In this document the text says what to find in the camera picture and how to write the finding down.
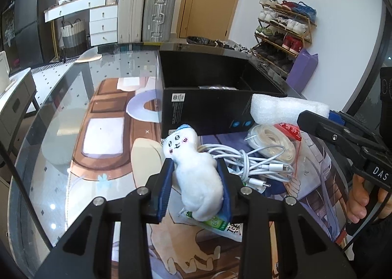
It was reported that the black cardboard box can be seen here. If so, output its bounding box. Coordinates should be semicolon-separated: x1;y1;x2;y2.
156;50;286;138

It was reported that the purple bag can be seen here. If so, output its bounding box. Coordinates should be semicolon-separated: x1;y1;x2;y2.
286;49;318;93

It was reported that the white charging cable bundle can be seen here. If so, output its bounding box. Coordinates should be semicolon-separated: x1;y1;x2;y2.
195;143;296;190

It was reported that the grey side cabinet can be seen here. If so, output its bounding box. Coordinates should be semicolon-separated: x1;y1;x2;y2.
0;68;38;153

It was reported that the white foam wrap piece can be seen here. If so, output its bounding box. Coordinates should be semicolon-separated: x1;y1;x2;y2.
250;94;330;125

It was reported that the striped woven basket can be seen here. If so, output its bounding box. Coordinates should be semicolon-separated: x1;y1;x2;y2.
61;18;87;58

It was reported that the green white snack packet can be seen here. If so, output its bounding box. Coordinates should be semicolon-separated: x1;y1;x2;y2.
177;211;243;242

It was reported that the black refrigerator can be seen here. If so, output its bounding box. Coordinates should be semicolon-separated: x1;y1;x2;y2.
14;0;57;68

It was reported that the white electric kettle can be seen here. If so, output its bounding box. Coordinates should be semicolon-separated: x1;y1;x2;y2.
0;51;16;94

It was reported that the white suitcase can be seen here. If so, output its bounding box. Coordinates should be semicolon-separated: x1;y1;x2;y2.
117;0;144;43

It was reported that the white plush toy blue hat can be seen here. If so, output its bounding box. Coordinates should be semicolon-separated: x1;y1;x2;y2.
163;124;224;222

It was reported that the white drawer desk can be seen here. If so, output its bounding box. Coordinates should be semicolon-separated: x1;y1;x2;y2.
44;0;118;47

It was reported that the red white balloon glue bag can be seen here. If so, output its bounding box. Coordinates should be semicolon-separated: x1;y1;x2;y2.
274;122;302;141

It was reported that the silver suitcase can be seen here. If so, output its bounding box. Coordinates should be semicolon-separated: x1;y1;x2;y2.
142;0;175;43

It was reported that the right hand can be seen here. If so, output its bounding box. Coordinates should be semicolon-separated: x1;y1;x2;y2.
346;174;391;223

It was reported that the shoe rack with shoes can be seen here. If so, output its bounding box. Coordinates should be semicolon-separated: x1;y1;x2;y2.
251;0;317;79

